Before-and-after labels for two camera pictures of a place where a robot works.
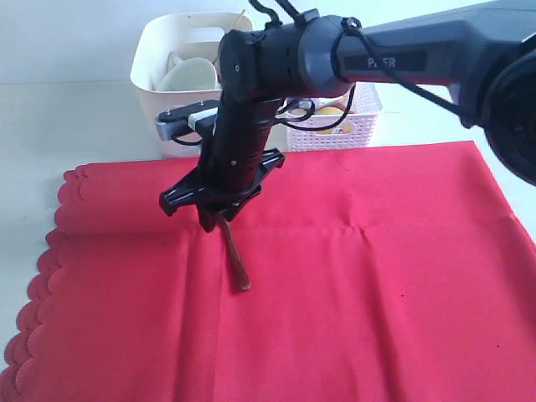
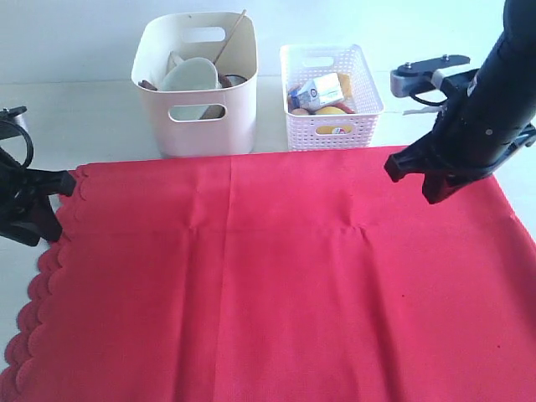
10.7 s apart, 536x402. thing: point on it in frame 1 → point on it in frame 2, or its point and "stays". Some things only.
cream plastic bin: x=188 y=35 stays
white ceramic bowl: x=191 y=74 stays
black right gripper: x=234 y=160 → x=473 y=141
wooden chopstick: x=243 y=14 stays
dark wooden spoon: x=243 y=277 → x=146 y=85
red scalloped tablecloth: x=399 y=275 stays
